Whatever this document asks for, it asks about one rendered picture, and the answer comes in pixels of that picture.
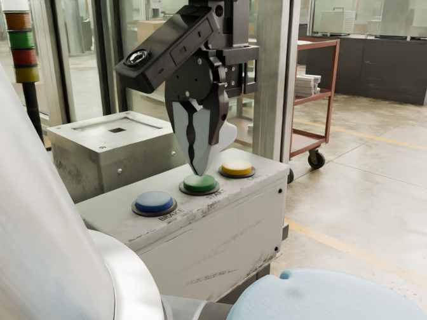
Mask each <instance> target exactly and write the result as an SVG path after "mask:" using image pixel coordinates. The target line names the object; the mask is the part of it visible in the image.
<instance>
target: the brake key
mask: <svg viewBox="0 0 427 320"><path fill-rule="evenodd" d="M171 206H172V197H171V195H170V194H169V193H167V192H163V191H158V190H155V191H149V192H145V193H142V194H141V195H139V196H138V197H137V198H136V207H137V209H138V210H140V211H144V212H150V213H154V212H160V211H164V210H167V209H168V208H170V207H171Z"/></svg>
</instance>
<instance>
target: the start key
mask: <svg viewBox="0 0 427 320"><path fill-rule="evenodd" d="M183 186H184V188H185V189H186V190H190V191H193V192H205V191H209V190H212V189H214V188H215V178H214V177H213V176H211V175H207V174H204V175H203V176H202V177H199V176H198V175H195V174H193V175H189V176H187V177H185V178H184V180H183Z"/></svg>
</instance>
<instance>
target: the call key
mask: <svg viewBox="0 0 427 320"><path fill-rule="evenodd" d="M222 171H223V172H224V173H227V174H230V175H245V174H248V173H250V172H251V171H252V165H251V163H250V162H248V161H244V160H241V159H232V160H228V161H225V162H223V164H222Z"/></svg>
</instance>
